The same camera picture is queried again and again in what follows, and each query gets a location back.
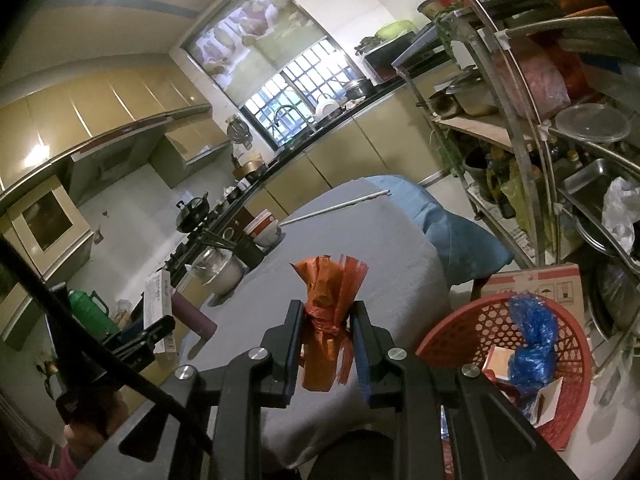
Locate sink faucet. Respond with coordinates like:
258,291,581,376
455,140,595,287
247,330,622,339
274,105,301,131

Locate purple insulated bottle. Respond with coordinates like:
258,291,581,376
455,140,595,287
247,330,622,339
172,292,218,341

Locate beige wall cabinets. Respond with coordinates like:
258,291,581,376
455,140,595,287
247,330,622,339
0,62,233,201

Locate white cardboard box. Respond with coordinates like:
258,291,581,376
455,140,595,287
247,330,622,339
144,269,179,356

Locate white rod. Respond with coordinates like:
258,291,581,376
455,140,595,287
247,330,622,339
281,189,391,226

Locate blue cloth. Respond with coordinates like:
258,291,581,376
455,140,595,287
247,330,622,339
365,175,513,286

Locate built-in oven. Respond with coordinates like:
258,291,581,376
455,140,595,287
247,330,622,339
7,180,96,281

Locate pot with glass lid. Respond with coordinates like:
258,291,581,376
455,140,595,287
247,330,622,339
186,247,247,297

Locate grey tablecloth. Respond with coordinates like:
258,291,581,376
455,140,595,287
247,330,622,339
180,180,448,471

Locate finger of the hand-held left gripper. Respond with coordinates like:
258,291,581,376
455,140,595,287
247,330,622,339
102,315,177,348
112,345,157,368

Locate pink plastic bag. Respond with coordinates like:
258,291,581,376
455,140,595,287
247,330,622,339
515,50,571,116

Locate orange plastic bag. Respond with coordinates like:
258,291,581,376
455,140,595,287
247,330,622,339
291,255,370,392

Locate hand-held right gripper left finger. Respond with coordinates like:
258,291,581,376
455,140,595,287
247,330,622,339
77,299,306,480

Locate green thermos jug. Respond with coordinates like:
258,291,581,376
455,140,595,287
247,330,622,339
67,287,121,338

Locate steel cooking pot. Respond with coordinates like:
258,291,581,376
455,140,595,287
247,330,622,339
342,77,375,101

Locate blue plastic bag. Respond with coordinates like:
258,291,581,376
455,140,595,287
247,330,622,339
507,294,560,396

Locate black countertop appliance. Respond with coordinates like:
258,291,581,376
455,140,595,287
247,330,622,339
363,32,418,83

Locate person's left hand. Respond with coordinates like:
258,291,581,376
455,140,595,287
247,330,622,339
62,392,126,461

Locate steel storage rack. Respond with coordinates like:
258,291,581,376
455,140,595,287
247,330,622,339
392,0,640,401

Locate orange cardboard box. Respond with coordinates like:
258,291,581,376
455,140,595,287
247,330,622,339
482,345,516,381

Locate black wok with lid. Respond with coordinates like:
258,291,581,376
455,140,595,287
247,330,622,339
175,192,211,233

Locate black cable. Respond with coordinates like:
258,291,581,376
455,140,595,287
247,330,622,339
0,235,217,456

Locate printed window blind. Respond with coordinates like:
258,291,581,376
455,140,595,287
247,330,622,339
182,0,331,108

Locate red plastic basket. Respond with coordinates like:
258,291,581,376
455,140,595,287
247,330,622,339
415,292,593,451

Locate white plastic bag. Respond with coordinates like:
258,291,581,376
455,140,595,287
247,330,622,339
600,176,640,256

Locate small white open box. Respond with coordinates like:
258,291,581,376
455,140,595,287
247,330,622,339
532,377,566,428

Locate beige base cabinets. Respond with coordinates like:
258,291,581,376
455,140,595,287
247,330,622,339
240,82,451,221

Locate golden pot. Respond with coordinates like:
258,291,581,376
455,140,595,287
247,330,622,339
235,155,266,181

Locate brown cardboard carton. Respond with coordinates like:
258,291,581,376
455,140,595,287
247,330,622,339
479,262,586,311

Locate steel tray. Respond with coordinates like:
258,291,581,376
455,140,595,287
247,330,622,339
557,157,631,211

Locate barred window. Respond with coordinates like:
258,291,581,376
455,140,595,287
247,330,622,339
240,37,366,148

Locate round clear plastic container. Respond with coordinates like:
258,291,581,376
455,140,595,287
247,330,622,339
555,102,632,143

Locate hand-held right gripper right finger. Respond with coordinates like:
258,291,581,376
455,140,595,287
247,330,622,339
350,299,576,480

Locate green bowl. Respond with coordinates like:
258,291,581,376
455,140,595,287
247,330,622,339
376,20,416,41

